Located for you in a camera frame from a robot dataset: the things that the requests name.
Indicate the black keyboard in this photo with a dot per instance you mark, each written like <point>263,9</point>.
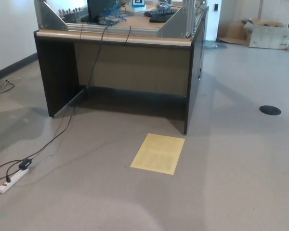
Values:
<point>161,11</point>

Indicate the flat black box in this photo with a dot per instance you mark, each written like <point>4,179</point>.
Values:
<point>159,18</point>

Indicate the round black floor cover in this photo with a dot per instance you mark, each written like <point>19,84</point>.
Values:
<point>270,110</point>

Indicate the aluminium profile frame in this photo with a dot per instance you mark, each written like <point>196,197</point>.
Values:
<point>53,20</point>

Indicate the yellow paper sheet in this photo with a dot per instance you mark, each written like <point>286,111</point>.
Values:
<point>159,154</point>

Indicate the white power strip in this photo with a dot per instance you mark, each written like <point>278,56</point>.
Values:
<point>13,178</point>

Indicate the black monitor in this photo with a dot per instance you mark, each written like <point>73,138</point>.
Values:
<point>96,7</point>

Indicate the black power adapter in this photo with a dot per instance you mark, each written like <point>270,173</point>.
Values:
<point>25,164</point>

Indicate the flat brown cardboard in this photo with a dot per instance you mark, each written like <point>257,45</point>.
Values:
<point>231,31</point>

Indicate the black desk with wood top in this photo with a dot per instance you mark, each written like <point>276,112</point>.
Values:
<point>55,72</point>

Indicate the fiducial marker box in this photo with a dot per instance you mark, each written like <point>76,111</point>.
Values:
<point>139,3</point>

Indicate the white cardboard box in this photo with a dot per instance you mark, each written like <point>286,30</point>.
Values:
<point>267,36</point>

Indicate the row of grey metal connectors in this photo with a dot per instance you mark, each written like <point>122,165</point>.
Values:
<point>71,13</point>

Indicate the black wall switch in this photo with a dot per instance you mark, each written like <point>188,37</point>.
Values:
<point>215,6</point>

